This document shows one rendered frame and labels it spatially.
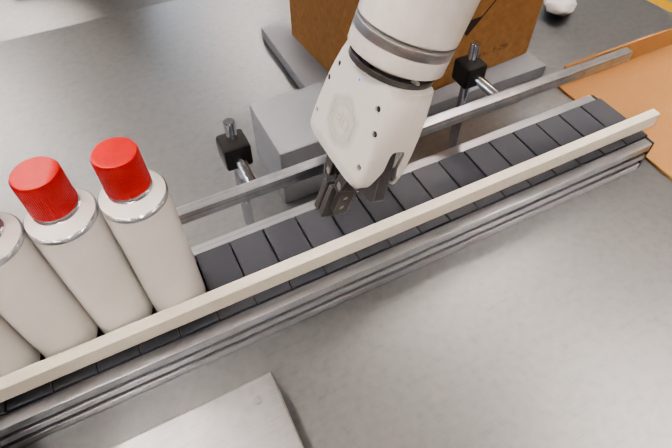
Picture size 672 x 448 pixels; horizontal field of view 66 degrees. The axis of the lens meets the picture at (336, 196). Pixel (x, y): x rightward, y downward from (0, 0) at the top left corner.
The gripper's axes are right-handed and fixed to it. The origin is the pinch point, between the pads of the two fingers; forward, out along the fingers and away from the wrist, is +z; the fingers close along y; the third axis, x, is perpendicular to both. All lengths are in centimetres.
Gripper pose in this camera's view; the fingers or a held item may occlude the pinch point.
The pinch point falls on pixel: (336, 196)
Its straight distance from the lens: 52.1
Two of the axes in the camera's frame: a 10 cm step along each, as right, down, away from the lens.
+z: -3.0, 7.2, 6.2
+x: 8.4, -1.0, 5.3
